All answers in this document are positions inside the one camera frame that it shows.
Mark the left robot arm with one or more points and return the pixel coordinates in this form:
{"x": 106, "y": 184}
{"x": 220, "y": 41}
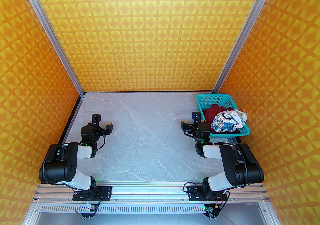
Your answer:
{"x": 60, "y": 166}

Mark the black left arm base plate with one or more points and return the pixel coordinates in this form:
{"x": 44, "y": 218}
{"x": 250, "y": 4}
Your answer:
{"x": 105, "y": 191}

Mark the aluminium front rail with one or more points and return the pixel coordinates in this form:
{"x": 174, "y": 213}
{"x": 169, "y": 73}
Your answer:
{"x": 150, "y": 190}

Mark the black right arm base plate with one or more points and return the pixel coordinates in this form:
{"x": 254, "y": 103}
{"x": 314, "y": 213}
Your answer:
{"x": 193, "y": 192}

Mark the teal plastic laundry basket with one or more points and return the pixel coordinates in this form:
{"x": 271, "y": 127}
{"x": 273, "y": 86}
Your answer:
{"x": 200, "y": 97}

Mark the aluminium frame post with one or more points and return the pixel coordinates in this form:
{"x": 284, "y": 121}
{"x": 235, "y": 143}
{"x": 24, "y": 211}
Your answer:
{"x": 245, "y": 31}
{"x": 50, "y": 33}

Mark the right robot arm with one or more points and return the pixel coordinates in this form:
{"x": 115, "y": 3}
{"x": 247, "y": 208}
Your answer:
{"x": 237, "y": 169}

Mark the small controller board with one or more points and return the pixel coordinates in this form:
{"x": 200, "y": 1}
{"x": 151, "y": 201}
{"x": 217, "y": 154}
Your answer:
{"x": 211, "y": 210}
{"x": 90, "y": 209}

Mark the white printed shirt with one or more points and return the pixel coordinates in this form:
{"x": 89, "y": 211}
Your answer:
{"x": 230, "y": 120}

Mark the maroon shirt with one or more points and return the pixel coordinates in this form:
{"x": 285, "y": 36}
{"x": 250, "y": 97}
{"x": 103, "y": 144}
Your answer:
{"x": 212, "y": 111}

